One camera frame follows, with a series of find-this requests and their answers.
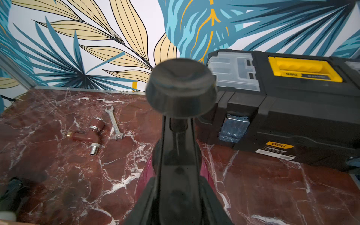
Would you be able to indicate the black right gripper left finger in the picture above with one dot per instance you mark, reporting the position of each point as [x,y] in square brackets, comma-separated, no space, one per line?
[142,213]

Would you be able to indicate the black deli toolbox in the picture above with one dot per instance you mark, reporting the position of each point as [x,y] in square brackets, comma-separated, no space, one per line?
[298,108]

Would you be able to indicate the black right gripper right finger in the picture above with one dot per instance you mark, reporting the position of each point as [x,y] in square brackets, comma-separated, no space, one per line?
[212,210]

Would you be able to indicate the pink pressure spray bottle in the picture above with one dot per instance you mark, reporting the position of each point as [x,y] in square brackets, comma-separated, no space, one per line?
[181,90]

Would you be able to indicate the aluminium corner post left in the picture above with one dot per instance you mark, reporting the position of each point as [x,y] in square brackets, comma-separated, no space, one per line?
[16,73]

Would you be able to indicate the silver open-end wrench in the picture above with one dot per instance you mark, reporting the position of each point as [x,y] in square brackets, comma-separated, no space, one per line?
[117,134]

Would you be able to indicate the maroon garden tap faucet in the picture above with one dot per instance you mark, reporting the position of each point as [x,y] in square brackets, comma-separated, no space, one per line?
[92,136]

